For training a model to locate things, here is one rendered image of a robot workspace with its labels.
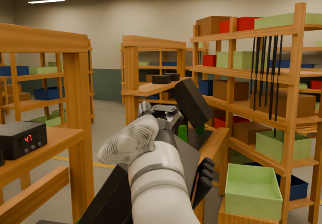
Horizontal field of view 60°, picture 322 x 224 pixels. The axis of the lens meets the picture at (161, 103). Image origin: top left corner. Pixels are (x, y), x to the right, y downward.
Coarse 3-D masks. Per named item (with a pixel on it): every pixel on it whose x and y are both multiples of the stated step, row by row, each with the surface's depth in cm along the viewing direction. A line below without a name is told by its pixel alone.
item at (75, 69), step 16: (64, 64) 134; (80, 64) 134; (64, 80) 136; (80, 80) 134; (80, 96) 135; (80, 112) 137; (80, 128) 138; (80, 144) 140; (80, 160) 142; (80, 176) 143; (80, 192) 145; (80, 208) 147
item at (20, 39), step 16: (0, 32) 86; (16, 32) 92; (32, 32) 99; (48, 32) 108; (64, 32) 119; (0, 48) 86; (16, 48) 92; (32, 48) 100; (48, 48) 109; (64, 48) 120; (80, 48) 133
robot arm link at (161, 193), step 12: (144, 180) 33; (156, 180) 32; (168, 180) 32; (180, 180) 33; (132, 192) 33; (144, 192) 31; (156, 192) 30; (168, 192) 30; (180, 192) 31; (132, 204) 32; (144, 204) 30; (156, 204) 29; (168, 204) 29; (180, 204) 30; (132, 216) 31; (144, 216) 29; (156, 216) 29; (168, 216) 29; (180, 216) 30; (192, 216) 30
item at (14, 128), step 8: (0, 128) 88; (8, 128) 88; (16, 128) 88; (24, 128) 88; (32, 128) 88; (40, 128) 92; (0, 136) 80; (8, 136) 80; (16, 136) 81; (24, 136) 85; (32, 136) 88; (40, 136) 92; (0, 144) 81; (8, 144) 80; (16, 144) 82; (24, 144) 85; (32, 144) 88; (40, 144) 91; (8, 152) 81; (16, 152) 82; (24, 152) 85
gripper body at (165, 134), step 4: (160, 120) 44; (164, 120) 44; (160, 124) 43; (164, 124) 43; (168, 124) 43; (160, 128) 43; (164, 128) 42; (168, 128) 42; (172, 128) 44; (160, 132) 40; (164, 132) 40; (168, 132) 41; (172, 132) 43; (156, 136) 39; (160, 136) 39; (164, 136) 39; (168, 136) 40; (172, 136) 41; (156, 140) 38; (160, 140) 38; (164, 140) 38; (168, 140) 39; (172, 140) 40; (172, 144) 39; (176, 148) 39
